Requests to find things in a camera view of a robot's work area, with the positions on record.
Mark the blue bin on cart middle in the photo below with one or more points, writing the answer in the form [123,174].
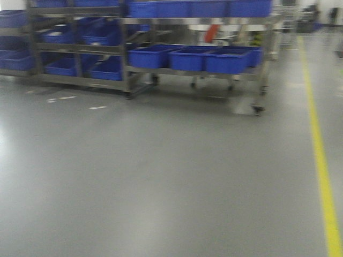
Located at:
[189,58]

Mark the blue bin on cart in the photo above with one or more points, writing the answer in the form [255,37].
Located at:
[189,58]
[233,60]
[152,57]

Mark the blue bin on cart left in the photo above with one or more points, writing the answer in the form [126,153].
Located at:
[152,57]

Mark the blue bin on cart right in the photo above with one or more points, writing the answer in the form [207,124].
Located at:
[233,60]

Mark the steel cart with bins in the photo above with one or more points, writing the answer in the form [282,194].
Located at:
[259,74]

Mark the steel rack with bins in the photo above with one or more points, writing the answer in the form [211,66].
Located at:
[82,43]

